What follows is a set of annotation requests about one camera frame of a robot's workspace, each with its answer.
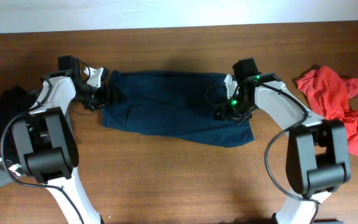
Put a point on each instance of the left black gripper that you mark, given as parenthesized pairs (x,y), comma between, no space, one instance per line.
(102,101)

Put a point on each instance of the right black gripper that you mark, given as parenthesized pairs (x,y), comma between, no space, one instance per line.
(222,109)

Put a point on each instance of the navy blue shorts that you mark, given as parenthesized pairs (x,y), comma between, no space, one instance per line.
(173,104)

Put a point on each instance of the red mesh garment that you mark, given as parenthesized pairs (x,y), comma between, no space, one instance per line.
(328,95)

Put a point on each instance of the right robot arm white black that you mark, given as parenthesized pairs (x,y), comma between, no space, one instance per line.
(317,162)

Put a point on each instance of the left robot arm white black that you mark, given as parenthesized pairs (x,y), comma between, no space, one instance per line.
(44,139)

